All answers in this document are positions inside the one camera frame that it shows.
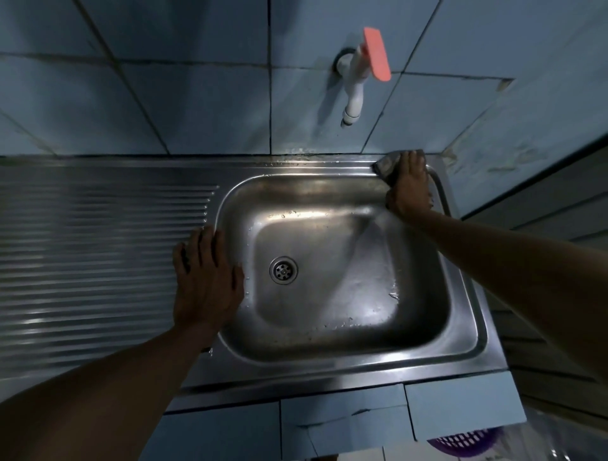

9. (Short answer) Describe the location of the stainless steel sink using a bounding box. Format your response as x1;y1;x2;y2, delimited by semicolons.
0;154;507;412

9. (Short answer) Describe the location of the person's left hand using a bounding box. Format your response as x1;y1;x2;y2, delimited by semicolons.
172;227;246;333

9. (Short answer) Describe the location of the person's right forearm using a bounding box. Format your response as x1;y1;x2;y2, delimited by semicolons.
408;211;608;386

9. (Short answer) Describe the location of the white faucet orange handle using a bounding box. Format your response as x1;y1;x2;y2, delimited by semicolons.
334;27;393;129

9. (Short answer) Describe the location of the grey slatted wooden door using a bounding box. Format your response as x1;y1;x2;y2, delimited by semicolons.
463;142;608;419

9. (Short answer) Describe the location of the person's left forearm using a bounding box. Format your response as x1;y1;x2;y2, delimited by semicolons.
0;325;219;461

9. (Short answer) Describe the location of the person's right hand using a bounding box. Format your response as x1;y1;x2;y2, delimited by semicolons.
384;151;436;220

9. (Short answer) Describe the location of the purple plastic basket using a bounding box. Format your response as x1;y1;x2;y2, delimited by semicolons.
426;427;500;459

